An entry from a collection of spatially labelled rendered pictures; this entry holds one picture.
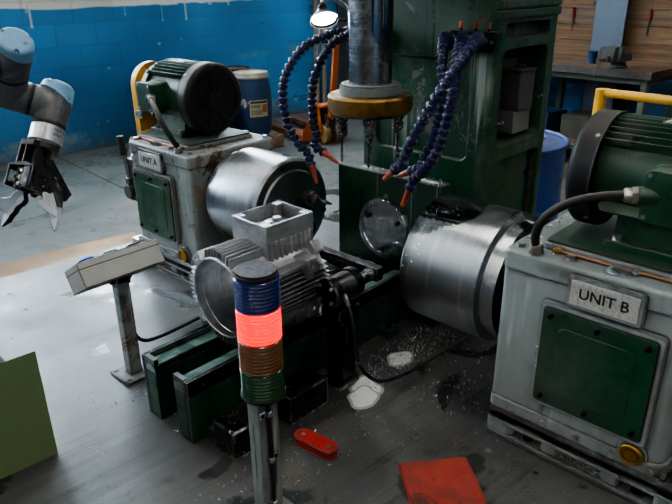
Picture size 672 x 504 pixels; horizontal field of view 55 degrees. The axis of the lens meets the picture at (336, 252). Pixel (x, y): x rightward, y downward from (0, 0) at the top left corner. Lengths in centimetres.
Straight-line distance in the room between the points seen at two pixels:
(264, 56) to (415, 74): 647
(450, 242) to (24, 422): 78
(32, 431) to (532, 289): 86
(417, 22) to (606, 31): 497
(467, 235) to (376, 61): 41
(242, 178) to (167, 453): 67
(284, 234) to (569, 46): 569
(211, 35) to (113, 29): 111
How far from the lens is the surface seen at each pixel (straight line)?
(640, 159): 103
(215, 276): 129
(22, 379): 117
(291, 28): 820
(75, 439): 129
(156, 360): 122
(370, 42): 133
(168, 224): 177
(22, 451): 124
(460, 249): 116
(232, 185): 156
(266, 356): 85
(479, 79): 145
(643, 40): 641
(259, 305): 81
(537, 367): 111
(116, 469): 120
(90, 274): 127
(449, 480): 112
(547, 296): 106
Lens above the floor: 156
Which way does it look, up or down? 23 degrees down
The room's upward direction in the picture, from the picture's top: 1 degrees counter-clockwise
